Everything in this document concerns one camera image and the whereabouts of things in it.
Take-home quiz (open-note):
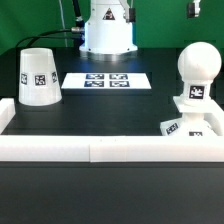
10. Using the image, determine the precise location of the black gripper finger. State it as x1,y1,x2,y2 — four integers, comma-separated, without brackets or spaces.
186,0,201,18

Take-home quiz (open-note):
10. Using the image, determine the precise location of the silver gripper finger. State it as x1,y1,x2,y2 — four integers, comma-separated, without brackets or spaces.
119,0,136,23

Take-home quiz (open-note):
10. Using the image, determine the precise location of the white lamp bulb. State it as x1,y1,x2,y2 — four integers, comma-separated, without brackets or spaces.
177,42,222,105

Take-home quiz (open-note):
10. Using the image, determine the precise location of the white lamp base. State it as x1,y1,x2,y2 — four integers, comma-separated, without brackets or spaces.
160,96,224,137

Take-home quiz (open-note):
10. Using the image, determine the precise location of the white lamp shade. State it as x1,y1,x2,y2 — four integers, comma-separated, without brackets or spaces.
19,48,62,106

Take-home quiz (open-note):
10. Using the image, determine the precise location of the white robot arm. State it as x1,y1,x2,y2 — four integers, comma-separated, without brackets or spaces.
79,0,138,61

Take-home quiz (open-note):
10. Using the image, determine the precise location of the white marker sheet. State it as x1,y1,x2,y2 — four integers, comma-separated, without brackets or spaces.
62,73,151,90

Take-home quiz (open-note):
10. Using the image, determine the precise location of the white U-shaped fence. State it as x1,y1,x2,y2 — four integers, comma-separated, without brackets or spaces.
0,98,224,162

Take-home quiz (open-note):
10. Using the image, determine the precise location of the black cable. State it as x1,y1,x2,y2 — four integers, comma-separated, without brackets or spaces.
15,0,86,58

